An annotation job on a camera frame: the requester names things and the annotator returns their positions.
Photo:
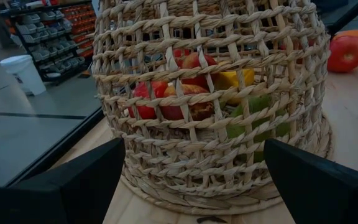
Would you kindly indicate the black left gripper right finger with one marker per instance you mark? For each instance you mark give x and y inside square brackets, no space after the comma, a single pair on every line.
[315,199]

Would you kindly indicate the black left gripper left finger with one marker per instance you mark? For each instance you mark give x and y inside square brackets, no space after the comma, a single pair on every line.
[73,199]

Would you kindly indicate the green pear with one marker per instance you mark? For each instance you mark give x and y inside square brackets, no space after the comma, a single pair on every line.
[259,104]

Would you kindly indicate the orange-red mango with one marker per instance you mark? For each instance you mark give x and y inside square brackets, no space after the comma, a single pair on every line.
[172,112]

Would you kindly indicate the yellow bell pepper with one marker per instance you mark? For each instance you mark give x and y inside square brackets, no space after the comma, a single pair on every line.
[228,79]

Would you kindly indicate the dark red apple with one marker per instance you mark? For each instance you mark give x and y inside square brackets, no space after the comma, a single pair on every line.
[296,46]

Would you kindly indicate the orange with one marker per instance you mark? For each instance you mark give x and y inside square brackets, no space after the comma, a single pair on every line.
[357,33]

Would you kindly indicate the woven straw basket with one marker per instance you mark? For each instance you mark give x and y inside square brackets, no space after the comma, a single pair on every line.
[197,174]

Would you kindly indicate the orange broom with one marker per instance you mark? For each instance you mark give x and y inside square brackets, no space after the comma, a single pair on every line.
[85,74]

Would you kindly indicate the white trash bin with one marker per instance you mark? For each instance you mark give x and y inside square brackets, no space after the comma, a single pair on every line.
[23,74]

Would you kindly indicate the black parts bin shelf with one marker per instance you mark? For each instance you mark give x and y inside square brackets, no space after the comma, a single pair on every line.
[51,40]

